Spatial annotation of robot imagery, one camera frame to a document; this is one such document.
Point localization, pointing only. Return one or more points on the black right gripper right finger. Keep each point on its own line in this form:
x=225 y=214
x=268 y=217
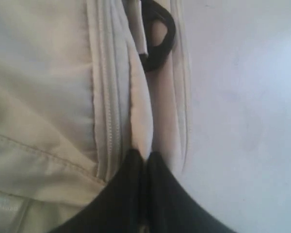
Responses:
x=169 y=208

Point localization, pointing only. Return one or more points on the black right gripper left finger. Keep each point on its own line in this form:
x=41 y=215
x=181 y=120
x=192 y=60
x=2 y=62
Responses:
x=116 y=208

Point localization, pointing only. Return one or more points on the beige fabric duffel bag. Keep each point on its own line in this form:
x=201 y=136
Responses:
x=81 y=83

